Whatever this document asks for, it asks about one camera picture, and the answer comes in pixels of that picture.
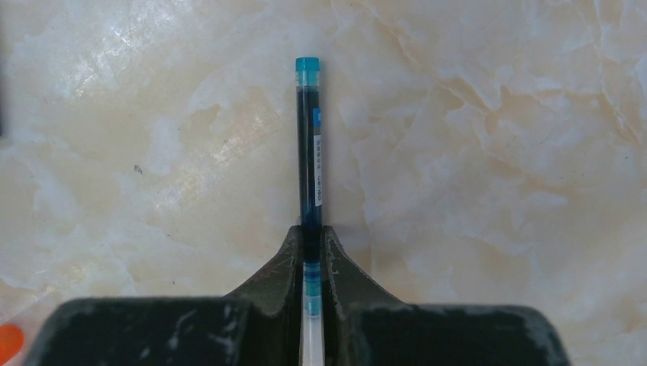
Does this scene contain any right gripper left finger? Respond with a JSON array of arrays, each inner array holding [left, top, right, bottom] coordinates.
[[24, 226, 304, 365]]

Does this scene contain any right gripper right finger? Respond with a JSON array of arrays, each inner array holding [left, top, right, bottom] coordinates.
[[320, 226, 571, 365]]

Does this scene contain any clear teal gel pen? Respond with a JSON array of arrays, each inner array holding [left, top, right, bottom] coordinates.
[[295, 57, 324, 365]]

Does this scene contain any orange highlighter cap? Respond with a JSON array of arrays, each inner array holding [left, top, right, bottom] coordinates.
[[0, 324, 24, 366]]

